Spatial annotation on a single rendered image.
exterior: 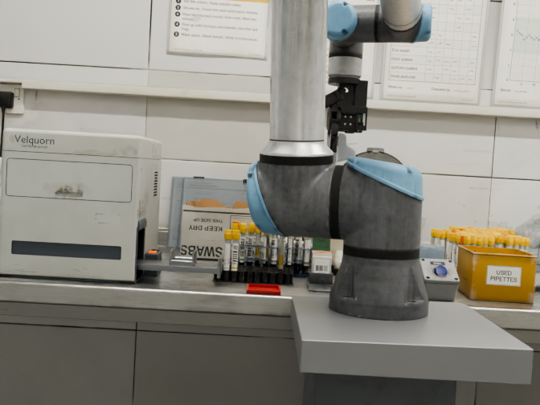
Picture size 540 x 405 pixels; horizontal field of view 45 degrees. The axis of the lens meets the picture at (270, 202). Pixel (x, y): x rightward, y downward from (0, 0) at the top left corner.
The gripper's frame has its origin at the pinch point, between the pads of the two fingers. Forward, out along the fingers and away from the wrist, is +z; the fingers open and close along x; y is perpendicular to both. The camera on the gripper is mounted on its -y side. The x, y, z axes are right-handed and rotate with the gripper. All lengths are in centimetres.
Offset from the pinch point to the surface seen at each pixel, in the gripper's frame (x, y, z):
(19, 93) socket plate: 48, -88, -17
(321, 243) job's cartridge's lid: -4.5, -1.1, 16.2
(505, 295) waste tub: -11.9, 36.9, 24.2
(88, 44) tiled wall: 49, -68, -33
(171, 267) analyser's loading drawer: -13.5, -32.2, 22.0
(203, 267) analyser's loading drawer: -13.5, -25.7, 21.6
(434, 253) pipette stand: -4.1, 23.6, 17.2
